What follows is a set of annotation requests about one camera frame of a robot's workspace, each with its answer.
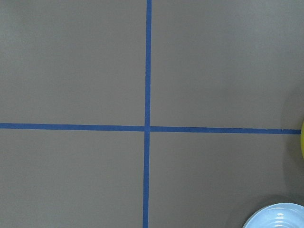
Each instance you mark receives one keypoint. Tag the yellow bamboo steamer basket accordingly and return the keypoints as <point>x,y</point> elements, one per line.
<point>302,140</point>

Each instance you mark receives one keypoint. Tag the light blue plate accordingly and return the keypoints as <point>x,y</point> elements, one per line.
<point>280,215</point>

